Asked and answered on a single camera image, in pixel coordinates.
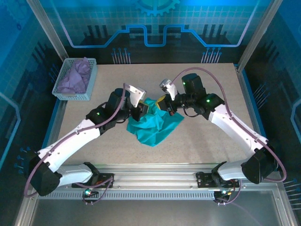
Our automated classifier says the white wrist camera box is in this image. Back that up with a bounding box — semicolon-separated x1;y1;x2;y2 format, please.
159;79;178;101
124;82;147;107

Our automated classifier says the small LED controller board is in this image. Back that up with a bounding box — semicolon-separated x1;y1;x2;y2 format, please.
82;187;99;205
214;188;233;206

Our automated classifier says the aluminium frame post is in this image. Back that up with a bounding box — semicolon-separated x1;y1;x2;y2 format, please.
25;0;77;73

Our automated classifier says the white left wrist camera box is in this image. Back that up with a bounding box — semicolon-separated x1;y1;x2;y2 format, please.
124;82;147;107

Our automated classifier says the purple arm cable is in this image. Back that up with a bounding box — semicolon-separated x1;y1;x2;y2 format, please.
24;82;127;205
171;67;287;205

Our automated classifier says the purple garment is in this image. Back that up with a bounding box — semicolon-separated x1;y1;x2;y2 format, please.
57;57;91;94

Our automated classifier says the aluminium frame bracket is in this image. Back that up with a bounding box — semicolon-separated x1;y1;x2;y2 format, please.
236;0;284;73

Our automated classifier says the slotted grey cable duct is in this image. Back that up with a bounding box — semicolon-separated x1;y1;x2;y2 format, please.
37;190;216;201

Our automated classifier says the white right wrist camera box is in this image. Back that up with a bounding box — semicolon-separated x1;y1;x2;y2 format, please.
159;79;178;101

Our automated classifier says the grey metal front panel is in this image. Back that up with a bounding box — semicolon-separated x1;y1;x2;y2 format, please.
14;183;292;226

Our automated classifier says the teal t-shirt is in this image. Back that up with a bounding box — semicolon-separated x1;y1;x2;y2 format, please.
126;97;185;148

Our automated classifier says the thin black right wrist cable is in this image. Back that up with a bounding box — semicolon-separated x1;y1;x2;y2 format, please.
184;109;201;118

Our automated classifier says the aluminium mounting rail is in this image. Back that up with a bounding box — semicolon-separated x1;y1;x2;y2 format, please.
30;163;282;189

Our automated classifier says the blue table edge strip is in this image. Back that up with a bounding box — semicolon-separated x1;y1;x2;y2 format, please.
35;98;62;171
239;70;278;171

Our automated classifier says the light blue plastic basket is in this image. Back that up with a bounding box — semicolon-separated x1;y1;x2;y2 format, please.
51;58;97;101

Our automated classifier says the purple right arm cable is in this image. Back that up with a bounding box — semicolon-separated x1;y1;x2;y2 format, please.
171;67;287;205

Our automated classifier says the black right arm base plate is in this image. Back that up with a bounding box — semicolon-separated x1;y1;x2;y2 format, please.
196;171;240;189

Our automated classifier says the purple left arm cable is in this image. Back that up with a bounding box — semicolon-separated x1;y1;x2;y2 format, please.
24;82;127;205

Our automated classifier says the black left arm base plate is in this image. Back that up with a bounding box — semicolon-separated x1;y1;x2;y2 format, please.
71;173;115;189

